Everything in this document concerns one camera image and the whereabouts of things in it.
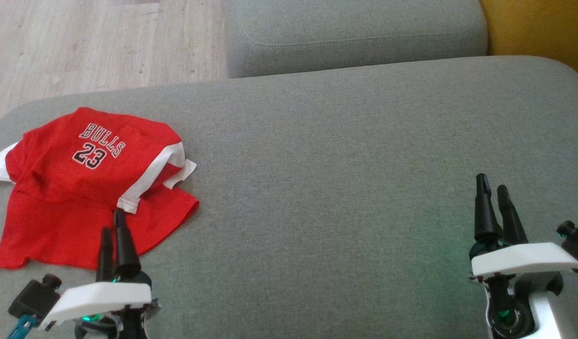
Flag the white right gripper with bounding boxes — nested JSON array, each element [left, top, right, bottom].
[[470, 173, 578, 339]]

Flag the grey sofa cushion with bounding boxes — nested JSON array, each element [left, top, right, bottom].
[[225, 0, 488, 78]]

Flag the grey sofa seat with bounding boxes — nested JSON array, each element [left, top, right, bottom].
[[0, 56, 578, 339]]

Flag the red white-striped shorts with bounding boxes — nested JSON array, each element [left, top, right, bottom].
[[0, 141, 199, 270]]

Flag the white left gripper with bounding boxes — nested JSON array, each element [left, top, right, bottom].
[[40, 210, 162, 339]]

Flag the red Bulls 23 jersey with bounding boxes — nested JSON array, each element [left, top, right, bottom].
[[0, 107, 197, 212]]

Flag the yellow fabric furniture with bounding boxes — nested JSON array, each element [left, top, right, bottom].
[[480, 0, 578, 85]]

